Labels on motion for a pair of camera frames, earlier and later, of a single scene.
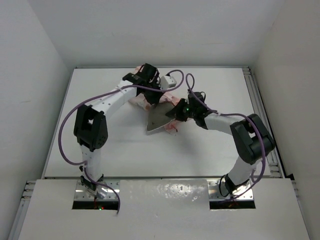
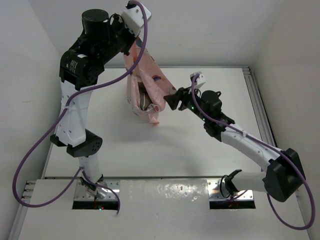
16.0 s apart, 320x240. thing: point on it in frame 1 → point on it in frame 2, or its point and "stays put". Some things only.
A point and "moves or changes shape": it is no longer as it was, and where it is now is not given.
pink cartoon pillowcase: [142, 101] moves or changes shape
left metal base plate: [82, 194] stays put
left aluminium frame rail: [21, 213] stays put
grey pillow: [157, 118] → [145, 99]
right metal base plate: [214, 193] stays put
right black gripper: [179, 113] → [183, 99]
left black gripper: [155, 99] → [117, 22]
